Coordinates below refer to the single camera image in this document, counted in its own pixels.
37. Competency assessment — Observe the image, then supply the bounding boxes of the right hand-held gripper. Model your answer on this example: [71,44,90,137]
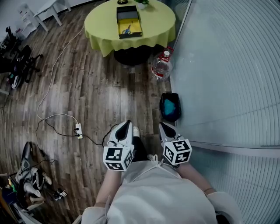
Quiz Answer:
[158,122,193,166]

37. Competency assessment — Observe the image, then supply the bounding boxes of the person's white shirt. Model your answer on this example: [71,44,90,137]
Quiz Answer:
[81,154,244,224]

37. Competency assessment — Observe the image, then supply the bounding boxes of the white table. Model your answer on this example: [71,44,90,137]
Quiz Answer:
[32,0,72,32]

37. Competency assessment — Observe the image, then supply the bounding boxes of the white power strip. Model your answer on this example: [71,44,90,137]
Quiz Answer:
[75,122,84,140]

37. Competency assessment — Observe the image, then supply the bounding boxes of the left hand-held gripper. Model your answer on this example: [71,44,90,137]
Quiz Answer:
[102,120,135,172]

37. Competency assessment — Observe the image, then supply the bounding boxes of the black box with yellow inside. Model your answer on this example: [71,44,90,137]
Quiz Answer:
[116,5,144,40]

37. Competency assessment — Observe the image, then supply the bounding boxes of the round table with green cloth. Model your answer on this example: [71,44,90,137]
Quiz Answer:
[84,0,177,67]

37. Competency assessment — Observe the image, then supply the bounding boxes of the white water dispenser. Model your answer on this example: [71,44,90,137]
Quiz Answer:
[17,3,40,38]

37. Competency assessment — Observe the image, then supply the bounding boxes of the black bin with blue bag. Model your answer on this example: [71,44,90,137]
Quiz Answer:
[159,92,182,123]

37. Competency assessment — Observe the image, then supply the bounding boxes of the person's right forearm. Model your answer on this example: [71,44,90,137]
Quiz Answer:
[176,162,217,196]

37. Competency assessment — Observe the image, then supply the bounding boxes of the black cable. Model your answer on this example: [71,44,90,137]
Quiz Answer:
[35,119,119,147]

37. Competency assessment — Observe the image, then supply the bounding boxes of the large clear water bottle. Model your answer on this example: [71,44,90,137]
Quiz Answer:
[151,46,175,82]

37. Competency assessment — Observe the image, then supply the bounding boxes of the black office chair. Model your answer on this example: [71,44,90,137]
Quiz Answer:
[0,26,44,84]

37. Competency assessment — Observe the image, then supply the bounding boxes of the white cable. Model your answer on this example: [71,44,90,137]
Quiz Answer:
[36,23,86,126]

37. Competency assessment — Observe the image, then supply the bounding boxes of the potted green plant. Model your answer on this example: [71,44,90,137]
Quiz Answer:
[133,0,150,10]

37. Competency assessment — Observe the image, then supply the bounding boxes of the person's left forearm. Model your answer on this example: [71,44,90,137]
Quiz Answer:
[94,168,122,207]

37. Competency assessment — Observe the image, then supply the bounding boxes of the person's black trousers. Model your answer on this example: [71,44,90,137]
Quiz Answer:
[130,135,150,163]

